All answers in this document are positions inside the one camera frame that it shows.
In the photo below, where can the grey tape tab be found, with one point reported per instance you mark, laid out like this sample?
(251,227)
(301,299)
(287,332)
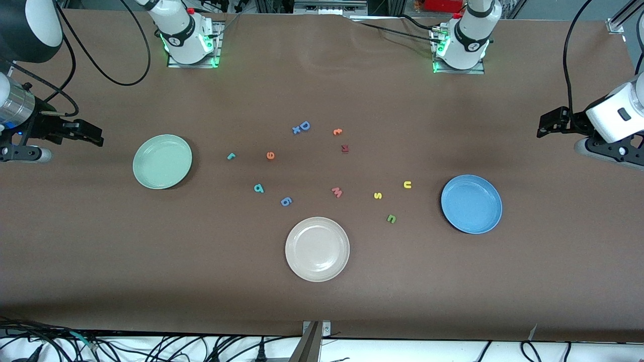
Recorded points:
(532,333)

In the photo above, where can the red box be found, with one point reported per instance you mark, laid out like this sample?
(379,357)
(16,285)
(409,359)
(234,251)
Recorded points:
(443,5)

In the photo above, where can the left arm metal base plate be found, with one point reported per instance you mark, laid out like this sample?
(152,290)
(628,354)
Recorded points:
(458,72)

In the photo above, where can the blue letter D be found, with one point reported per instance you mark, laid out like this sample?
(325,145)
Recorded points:
(308,126)

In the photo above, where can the silver metal box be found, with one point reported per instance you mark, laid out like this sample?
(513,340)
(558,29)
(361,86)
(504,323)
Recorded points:
(329,7)

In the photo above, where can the blue plate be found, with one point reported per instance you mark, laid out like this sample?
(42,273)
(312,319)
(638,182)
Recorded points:
(471,203)

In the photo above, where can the black power plug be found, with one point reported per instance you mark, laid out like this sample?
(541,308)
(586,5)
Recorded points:
(260,354)

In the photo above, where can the blue letter g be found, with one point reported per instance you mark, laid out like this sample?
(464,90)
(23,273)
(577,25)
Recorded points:
(289,203)

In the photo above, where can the aluminium corner bracket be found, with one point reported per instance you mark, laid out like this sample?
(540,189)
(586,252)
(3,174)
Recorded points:
(615,25)

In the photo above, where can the beige plate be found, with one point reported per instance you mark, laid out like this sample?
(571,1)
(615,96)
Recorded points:
(317,249)

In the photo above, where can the aluminium profile beam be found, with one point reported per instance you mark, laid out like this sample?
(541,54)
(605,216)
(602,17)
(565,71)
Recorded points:
(307,349)

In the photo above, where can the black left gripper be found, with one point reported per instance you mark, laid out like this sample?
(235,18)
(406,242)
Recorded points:
(575,122)

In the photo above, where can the pale green plate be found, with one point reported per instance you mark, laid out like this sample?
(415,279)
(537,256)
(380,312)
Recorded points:
(162,162)

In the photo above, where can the metal clamp bracket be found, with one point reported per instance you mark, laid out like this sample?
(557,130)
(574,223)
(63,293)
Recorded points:
(327,329)

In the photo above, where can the brown table mat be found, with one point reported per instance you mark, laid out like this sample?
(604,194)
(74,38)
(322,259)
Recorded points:
(322,301)

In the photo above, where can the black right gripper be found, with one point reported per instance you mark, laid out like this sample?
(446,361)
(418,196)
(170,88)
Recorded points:
(38,128)

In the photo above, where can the pink letter w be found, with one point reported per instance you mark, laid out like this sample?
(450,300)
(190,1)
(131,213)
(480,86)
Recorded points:
(337,192)

